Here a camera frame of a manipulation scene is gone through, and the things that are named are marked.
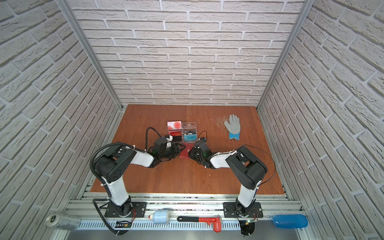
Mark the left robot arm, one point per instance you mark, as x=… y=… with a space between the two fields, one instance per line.
x=109 y=163

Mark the red leather card holder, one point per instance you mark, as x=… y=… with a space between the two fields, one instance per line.
x=185 y=153

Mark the red black pipe wrench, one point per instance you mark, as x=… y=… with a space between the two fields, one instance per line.
x=214 y=221

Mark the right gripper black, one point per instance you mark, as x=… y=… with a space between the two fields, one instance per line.
x=191 y=154

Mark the silver drink can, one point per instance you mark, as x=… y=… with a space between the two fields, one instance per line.
x=62 y=222

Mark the aluminium rail frame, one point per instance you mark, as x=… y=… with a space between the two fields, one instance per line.
x=196 y=205

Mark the black logo Vip card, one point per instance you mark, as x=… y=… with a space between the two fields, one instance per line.
x=189 y=132

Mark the grey work glove blue cuff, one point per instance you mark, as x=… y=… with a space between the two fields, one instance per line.
x=234 y=127

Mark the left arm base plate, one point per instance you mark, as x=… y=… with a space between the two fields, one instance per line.
x=126 y=210

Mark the blue plastic case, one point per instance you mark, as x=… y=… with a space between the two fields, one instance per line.
x=290 y=221

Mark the red white patterned card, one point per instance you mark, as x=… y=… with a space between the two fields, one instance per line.
x=174 y=126

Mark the teal VIP card in stand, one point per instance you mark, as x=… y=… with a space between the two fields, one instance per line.
x=190 y=137

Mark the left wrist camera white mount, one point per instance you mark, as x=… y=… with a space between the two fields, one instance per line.
x=169 y=139

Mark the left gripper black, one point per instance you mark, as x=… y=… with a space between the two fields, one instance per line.
x=177 y=149

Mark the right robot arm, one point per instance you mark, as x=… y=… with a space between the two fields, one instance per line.
x=246 y=166

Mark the clear acrylic card display stand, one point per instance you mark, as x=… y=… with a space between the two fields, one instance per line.
x=188 y=125

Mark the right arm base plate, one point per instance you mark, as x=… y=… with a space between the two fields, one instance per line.
x=236 y=210

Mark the red VIP card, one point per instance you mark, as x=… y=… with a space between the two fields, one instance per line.
x=175 y=133

